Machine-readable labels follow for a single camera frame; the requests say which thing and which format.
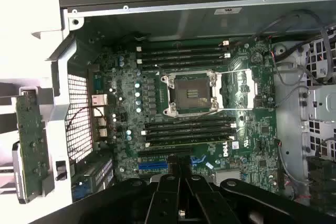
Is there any green motherboard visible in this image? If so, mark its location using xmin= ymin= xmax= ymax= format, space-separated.
xmin=88 ymin=34 xmax=280 ymax=201

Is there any small silver heat sink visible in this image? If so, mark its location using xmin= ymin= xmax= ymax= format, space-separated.
xmin=214 ymin=169 xmax=242 ymax=184

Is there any open black PC case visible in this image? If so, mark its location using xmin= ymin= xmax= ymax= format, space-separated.
xmin=31 ymin=0 xmax=336 ymax=218

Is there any blue expansion slot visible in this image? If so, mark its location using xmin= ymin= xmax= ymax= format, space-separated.
xmin=138 ymin=162 xmax=169 ymax=170

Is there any thin metal locking lever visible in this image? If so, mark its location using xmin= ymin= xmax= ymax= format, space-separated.
xmin=162 ymin=106 xmax=254 ymax=117

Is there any metal socket cover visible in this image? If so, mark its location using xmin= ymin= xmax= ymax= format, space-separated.
xmin=219 ymin=68 xmax=258 ymax=110

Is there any CPU socket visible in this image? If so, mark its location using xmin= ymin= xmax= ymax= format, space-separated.
xmin=160 ymin=69 xmax=221 ymax=118

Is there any silver metal disk bay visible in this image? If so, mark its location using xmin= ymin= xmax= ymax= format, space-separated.
xmin=299 ymin=32 xmax=336 ymax=156

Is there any black expansion slot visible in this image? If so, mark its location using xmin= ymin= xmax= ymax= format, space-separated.
xmin=138 ymin=148 xmax=192 ymax=158

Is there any black looped wire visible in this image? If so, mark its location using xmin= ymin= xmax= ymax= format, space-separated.
xmin=251 ymin=8 xmax=330 ymax=86

